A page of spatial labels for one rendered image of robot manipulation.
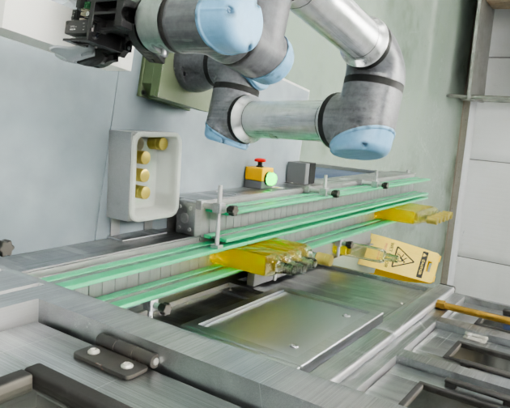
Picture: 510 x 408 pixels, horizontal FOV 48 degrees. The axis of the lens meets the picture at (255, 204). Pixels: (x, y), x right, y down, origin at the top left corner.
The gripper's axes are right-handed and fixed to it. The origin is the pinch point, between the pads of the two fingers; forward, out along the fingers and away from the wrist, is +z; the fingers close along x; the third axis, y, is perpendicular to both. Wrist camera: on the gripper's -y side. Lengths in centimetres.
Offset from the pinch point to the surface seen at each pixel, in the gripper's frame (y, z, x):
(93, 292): -32, 21, 48
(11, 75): -13.3, 34.1, 4.3
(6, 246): 0.0, 8.1, 35.1
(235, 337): -54, -4, 55
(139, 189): -49, 29, 25
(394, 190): -213, 21, 12
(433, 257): -419, 53, 57
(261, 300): -83, 8, 52
